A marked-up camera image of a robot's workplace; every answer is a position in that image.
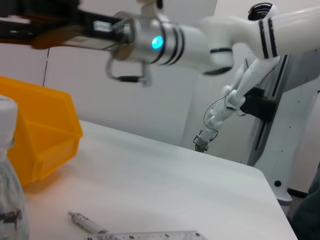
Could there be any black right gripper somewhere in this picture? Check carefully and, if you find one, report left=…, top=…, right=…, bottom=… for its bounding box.
left=0, top=8, right=135, bottom=52

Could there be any clear water bottle green label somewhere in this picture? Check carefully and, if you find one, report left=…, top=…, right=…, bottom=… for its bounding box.
left=0, top=94, right=31, bottom=240

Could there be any silver ballpoint pen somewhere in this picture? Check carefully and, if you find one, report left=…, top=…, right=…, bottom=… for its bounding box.
left=66, top=210, right=111, bottom=236

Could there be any clear plastic ruler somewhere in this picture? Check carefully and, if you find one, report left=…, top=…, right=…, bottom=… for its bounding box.
left=84, top=229, right=210, bottom=240

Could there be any yellow plastic bin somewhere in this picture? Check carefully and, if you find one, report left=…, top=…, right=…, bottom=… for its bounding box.
left=0, top=75, right=84, bottom=187

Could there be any white background robot torso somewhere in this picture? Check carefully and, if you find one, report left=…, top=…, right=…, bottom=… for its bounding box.
left=246, top=2, right=320, bottom=206

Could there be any person in dark clothes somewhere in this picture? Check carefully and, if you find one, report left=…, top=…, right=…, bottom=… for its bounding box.
left=290, top=159, right=320, bottom=240

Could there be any right arm cable with connector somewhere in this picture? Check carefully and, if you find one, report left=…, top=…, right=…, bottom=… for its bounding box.
left=106, top=56, right=154, bottom=88

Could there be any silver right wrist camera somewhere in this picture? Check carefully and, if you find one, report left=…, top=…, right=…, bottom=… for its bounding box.
left=136, top=0, right=164, bottom=13

